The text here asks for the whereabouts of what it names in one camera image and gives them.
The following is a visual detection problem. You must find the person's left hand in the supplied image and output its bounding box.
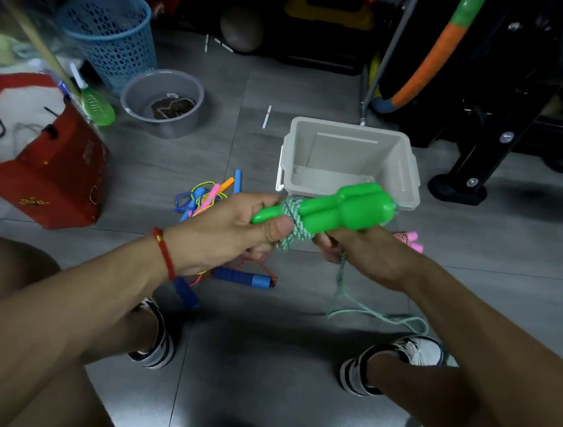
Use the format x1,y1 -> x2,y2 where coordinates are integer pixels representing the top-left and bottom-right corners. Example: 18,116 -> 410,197
158,183 -> 298,288

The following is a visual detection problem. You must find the person's right hand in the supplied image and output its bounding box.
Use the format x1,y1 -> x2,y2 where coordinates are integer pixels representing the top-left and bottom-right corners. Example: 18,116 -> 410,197
308,219 -> 430,295

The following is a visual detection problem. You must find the wound pink-handled rope bundle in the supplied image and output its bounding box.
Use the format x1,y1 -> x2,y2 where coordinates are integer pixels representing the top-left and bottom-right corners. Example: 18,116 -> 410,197
392,229 -> 426,254

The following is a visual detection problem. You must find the pile of jump ropes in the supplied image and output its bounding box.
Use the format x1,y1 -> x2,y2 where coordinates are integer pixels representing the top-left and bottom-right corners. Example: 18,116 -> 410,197
173,163 -> 243,227

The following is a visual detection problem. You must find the blue foam handle skipping rope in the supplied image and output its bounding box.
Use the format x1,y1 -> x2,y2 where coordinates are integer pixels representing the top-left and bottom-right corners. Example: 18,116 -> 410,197
171,250 -> 280,318

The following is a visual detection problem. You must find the green braided jump rope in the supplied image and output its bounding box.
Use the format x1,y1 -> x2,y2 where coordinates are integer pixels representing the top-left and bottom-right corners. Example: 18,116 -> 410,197
241,171 -> 443,335

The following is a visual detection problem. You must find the grey plastic storage bin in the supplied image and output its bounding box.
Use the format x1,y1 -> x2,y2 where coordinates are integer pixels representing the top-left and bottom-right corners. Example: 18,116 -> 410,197
274,115 -> 428,213

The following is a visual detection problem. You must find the person's left forearm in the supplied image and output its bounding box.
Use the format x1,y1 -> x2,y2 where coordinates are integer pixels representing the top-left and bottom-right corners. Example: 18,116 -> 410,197
0,223 -> 180,427

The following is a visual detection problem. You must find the person's right forearm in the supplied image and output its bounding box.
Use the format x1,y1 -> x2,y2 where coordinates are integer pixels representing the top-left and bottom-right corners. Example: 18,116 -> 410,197
385,254 -> 563,427

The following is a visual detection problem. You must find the person's right shoe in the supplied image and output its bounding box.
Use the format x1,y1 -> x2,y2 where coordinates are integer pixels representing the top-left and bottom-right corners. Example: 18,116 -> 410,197
336,327 -> 448,405

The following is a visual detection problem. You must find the person's shoe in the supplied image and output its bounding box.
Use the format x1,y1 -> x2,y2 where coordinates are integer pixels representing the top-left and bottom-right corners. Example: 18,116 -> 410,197
336,327 -> 448,405
125,295 -> 180,373

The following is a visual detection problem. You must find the person's left shoe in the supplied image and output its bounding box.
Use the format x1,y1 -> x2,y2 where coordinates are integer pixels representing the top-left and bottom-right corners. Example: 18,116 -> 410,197
125,295 -> 180,373

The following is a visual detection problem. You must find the person's right leg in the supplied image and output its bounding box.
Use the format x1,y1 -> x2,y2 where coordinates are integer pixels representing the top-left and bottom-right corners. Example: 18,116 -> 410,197
360,346 -> 536,427

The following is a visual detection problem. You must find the grey plastic basin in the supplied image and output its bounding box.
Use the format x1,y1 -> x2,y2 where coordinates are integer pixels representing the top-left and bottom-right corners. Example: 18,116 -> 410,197
116,64 -> 208,143

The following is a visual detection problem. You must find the red paper bag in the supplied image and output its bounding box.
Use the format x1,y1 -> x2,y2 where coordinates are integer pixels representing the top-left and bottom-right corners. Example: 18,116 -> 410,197
0,69 -> 118,235

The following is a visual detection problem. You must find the green spray bottle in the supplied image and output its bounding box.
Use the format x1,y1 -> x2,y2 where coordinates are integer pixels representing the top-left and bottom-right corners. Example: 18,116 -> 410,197
64,62 -> 122,129

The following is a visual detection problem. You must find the black weight machine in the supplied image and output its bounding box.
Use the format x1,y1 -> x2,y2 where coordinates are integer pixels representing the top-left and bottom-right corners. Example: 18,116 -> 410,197
377,0 -> 563,215

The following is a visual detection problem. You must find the multicoloured hula hoop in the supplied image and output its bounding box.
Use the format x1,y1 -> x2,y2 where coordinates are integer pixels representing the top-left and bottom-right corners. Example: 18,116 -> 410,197
370,0 -> 491,124

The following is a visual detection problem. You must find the brown ball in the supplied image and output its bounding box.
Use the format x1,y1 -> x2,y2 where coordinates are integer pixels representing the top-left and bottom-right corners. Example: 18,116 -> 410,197
216,4 -> 267,55

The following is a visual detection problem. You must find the blue mesh wastebasket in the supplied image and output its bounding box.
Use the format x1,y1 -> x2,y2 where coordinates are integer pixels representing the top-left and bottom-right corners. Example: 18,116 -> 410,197
49,0 -> 165,98

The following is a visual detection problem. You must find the small clear water bottle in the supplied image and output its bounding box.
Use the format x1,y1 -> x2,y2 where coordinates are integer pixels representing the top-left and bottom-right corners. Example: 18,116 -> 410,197
39,66 -> 76,100

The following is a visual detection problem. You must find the yellow flat board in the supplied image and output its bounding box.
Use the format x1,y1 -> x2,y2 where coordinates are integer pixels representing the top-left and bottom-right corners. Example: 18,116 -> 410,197
283,0 -> 377,32

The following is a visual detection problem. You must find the clear plastic bag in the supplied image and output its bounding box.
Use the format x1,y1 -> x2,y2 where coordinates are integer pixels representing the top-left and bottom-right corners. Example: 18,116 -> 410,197
0,0 -> 84,78

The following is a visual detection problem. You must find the red string bracelet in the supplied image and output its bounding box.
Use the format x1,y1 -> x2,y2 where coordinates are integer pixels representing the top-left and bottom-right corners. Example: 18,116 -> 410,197
148,227 -> 181,282

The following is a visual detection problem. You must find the brown tangled strap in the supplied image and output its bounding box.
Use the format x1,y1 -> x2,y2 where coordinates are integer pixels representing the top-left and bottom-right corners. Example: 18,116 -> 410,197
150,91 -> 197,124

